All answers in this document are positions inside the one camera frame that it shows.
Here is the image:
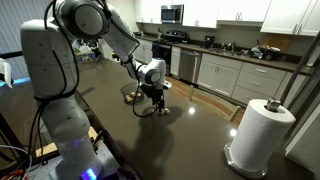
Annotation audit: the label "black stove range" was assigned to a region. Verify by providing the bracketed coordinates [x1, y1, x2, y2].
[152, 30, 189, 76]

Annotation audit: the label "white upper cabinets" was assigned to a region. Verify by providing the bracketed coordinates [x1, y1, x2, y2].
[134, 0, 320, 36]

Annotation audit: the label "white lower cabinets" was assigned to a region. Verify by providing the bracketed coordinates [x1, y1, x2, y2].
[133, 38, 301, 105]

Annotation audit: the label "black dish rack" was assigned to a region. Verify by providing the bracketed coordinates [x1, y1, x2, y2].
[249, 40, 280, 61]

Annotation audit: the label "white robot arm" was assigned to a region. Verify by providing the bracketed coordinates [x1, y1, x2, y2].
[20, 0, 166, 180]

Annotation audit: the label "white cabinets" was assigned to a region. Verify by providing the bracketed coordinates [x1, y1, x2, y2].
[134, 0, 320, 36]
[133, 38, 301, 105]

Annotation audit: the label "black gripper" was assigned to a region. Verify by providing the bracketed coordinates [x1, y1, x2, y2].
[140, 84, 165, 112]

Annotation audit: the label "metal paper towel holder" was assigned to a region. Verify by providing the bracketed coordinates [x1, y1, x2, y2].
[223, 98, 282, 180]

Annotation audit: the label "black coffee maker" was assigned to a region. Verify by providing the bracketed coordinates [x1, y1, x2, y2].
[204, 36, 215, 49]

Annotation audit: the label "white paper towel roll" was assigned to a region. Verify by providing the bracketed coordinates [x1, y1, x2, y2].
[229, 98, 297, 172]

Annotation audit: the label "stainless steel dishwasher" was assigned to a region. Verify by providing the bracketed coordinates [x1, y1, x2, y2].
[178, 49, 202, 84]

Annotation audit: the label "kitchen faucet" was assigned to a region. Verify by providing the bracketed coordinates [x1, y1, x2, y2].
[222, 42, 236, 52]

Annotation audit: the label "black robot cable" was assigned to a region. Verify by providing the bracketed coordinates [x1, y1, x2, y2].
[131, 63, 161, 119]

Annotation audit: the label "stainless steel microwave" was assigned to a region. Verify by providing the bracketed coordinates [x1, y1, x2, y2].
[161, 4, 184, 24]

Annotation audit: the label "tissue box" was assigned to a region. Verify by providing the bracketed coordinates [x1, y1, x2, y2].
[76, 51, 96, 63]

